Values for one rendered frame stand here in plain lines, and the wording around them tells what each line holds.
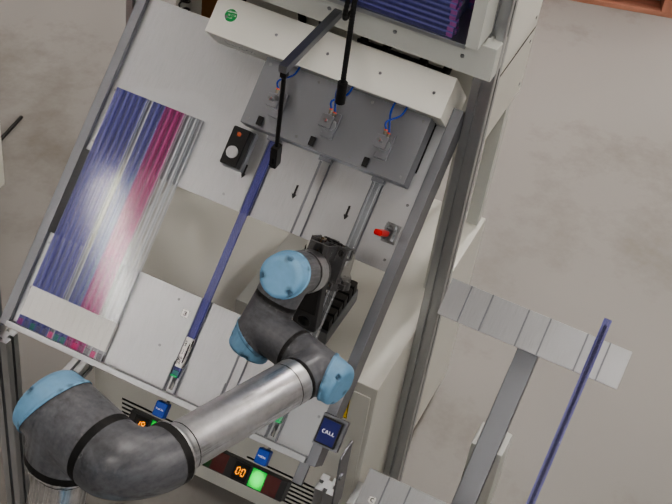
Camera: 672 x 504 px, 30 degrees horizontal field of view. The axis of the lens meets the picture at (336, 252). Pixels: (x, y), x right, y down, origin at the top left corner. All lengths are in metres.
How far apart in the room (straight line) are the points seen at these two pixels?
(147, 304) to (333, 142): 0.48
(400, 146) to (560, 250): 1.77
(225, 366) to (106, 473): 0.68
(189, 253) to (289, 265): 0.88
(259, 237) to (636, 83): 2.31
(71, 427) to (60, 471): 0.09
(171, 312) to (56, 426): 0.69
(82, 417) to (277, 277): 0.41
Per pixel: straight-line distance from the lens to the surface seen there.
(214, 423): 1.83
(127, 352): 2.46
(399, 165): 2.29
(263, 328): 2.03
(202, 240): 2.88
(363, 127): 2.32
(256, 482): 2.39
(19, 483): 2.99
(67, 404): 1.80
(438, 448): 3.35
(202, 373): 2.41
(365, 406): 2.65
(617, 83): 4.85
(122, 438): 1.76
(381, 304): 2.31
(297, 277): 1.99
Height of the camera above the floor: 2.55
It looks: 42 degrees down
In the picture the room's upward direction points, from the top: 9 degrees clockwise
